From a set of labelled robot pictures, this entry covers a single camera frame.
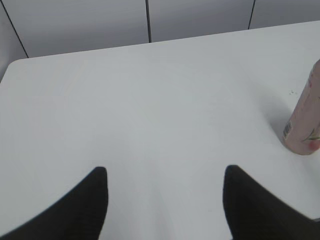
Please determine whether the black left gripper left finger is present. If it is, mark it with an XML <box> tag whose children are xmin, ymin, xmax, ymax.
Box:
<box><xmin>0</xmin><ymin>166</ymin><xmax>109</xmax><ymax>240</ymax></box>

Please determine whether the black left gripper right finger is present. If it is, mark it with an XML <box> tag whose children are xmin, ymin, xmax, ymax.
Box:
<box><xmin>223</xmin><ymin>165</ymin><xmax>320</xmax><ymax>240</ymax></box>

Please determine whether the pink oolong tea bottle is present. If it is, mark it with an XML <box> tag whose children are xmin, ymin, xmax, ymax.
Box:
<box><xmin>283</xmin><ymin>61</ymin><xmax>320</xmax><ymax>155</ymax></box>

